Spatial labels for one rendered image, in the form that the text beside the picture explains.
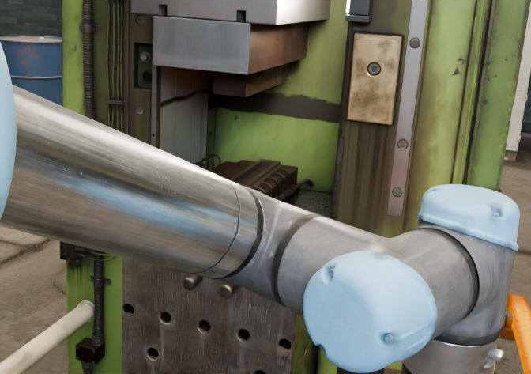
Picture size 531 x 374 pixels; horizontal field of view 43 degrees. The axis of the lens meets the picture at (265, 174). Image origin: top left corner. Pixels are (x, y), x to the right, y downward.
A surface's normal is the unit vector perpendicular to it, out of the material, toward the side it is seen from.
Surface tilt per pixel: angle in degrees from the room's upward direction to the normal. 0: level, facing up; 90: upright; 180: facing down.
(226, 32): 90
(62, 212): 112
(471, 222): 87
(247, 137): 90
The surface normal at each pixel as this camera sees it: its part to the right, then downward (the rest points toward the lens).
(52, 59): 0.76, 0.22
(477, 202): 0.06, -0.96
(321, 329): -0.69, 0.15
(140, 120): -0.32, 0.24
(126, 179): 0.80, -0.11
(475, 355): 0.25, 0.27
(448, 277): 0.63, -0.35
